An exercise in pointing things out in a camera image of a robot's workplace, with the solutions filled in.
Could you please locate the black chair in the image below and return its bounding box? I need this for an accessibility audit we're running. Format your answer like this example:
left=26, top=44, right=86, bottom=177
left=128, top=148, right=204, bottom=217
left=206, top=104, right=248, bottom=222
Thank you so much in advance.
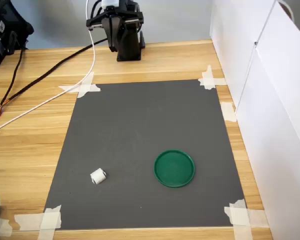
left=0, top=0, right=35, bottom=68

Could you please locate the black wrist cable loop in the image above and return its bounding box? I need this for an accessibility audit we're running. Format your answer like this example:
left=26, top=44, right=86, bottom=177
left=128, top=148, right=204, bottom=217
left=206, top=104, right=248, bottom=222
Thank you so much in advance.
left=90, top=0, right=102, bottom=20

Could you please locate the white camera cable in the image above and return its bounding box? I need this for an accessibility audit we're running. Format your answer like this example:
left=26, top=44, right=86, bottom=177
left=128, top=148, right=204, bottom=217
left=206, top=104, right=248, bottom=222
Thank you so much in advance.
left=0, top=0, right=96, bottom=136

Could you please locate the white partition panel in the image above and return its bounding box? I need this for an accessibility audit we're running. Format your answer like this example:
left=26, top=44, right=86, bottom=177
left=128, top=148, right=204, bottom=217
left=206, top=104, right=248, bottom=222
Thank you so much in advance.
left=235, top=0, right=300, bottom=240
left=209, top=0, right=276, bottom=108

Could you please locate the small white plastic terminal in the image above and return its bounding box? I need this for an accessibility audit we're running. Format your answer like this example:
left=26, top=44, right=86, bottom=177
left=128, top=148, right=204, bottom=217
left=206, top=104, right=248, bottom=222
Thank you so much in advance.
left=89, top=167, right=107, bottom=186

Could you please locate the thin black cable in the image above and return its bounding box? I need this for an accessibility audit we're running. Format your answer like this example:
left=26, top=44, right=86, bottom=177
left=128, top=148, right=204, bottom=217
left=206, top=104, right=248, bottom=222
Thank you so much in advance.
left=0, top=47, right=25, bottom=107

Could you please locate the round green lid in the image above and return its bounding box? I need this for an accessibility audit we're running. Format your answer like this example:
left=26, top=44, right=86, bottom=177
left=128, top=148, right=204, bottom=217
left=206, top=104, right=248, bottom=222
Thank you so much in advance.
left=153, top=149, right=196, bottom=189

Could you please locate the dark grey mat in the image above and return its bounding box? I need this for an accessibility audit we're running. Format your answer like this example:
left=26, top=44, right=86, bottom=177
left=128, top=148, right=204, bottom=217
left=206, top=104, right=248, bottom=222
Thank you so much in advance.
left=43, top=79, right=247, bottom=230

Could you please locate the white tape strip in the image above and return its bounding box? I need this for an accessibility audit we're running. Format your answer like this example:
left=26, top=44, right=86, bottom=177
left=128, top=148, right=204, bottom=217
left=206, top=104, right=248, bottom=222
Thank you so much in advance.
left=13, top=212, right=62, bottom=231
left=223, top=206, right=270, bottom=229
left=0, top=216, right=14, bottom=238
left=197, top=77, right=227, bottom=87
left=58, top=83, right=102, bottom=94
left=36, top=204, right=62, bottom=240
left=201, top=64, right=216, bottom=91
left=76, top=71, right=95, bottom=99
left=229, top=198, right=254, bottom=240
left=220, top=101, right=238, bottom=123

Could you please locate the white loop handle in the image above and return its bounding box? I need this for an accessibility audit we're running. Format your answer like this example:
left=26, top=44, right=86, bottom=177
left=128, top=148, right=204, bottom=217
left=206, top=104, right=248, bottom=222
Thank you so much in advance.
left=277, top=0, right=296, bottom=23

